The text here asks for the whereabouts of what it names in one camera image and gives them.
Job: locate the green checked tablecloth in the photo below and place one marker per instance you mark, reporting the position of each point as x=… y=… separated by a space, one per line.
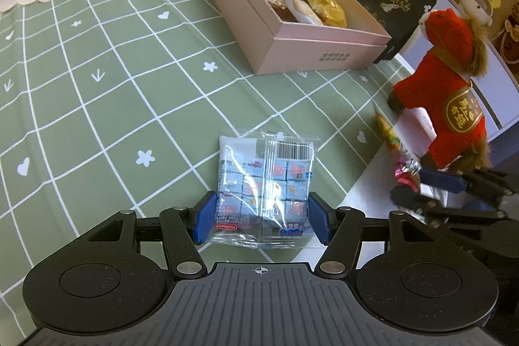
x=121 y=86

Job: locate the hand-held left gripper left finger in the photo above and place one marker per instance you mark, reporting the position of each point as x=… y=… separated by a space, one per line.
x=204 y=216

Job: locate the yellow snack packet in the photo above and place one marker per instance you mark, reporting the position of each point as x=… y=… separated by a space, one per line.
x=324 y=1

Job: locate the white doll with yellow horns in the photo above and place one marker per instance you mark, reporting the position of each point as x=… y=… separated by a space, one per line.
x=478 y=5

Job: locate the colourful long snack packet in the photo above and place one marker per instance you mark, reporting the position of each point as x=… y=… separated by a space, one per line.
x=391 y=137

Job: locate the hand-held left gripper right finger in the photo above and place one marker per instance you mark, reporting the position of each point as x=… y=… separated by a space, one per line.
x=318 y=218

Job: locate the pink cardboard box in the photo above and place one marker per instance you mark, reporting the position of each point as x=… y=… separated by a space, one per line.
x=304 y=50

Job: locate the blue candy bag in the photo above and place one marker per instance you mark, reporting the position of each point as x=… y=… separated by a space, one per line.
x=259 y=184

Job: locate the red plush horse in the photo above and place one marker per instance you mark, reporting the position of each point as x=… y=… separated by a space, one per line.
x=442 y=66

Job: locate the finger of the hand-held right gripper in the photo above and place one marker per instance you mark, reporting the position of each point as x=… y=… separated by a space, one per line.
x=413 y=198
x=442 y=180

